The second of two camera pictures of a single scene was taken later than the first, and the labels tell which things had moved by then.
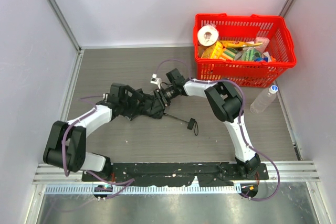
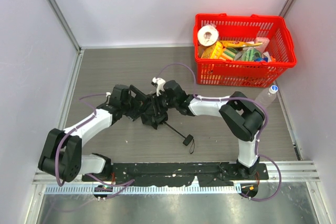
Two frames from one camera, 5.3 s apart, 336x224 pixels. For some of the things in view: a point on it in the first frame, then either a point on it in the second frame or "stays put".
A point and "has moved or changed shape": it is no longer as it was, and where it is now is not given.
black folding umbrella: [147, 105] has moved or changed shape
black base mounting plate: [165, 174] stays put
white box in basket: [264, 40] stays put
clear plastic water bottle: [264, 99] stays put
